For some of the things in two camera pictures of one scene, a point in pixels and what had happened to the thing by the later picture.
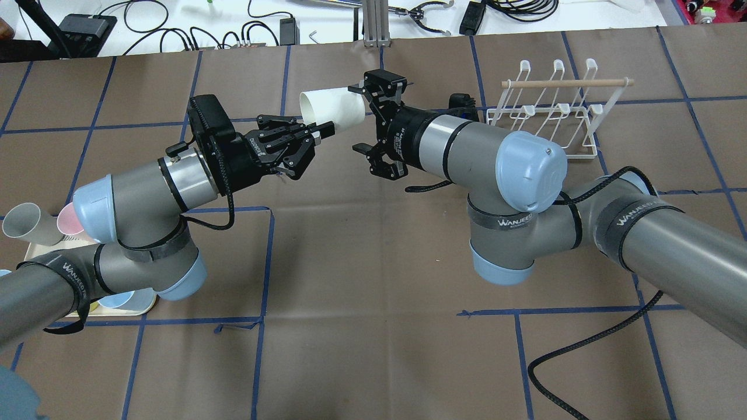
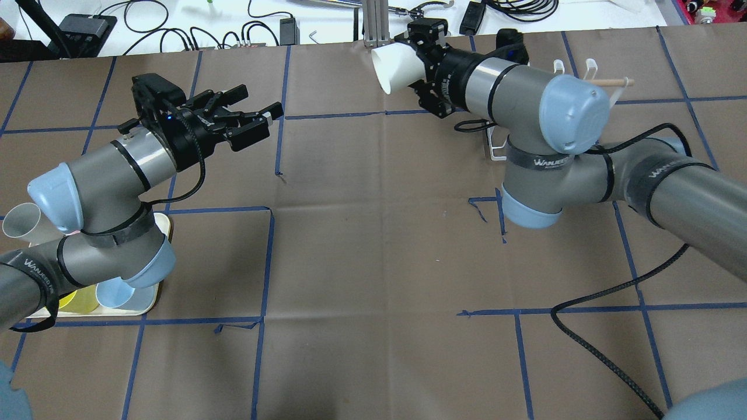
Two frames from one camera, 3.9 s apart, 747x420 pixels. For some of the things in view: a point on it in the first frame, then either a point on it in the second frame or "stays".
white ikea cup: (338, 105) → (397, 65)
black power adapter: (472, 18) stays
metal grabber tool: (417, 13) stays
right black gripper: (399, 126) → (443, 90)
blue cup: (136, 300) stays
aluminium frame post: (376, 23) stays
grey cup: (26, 221) stays
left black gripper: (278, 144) → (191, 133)
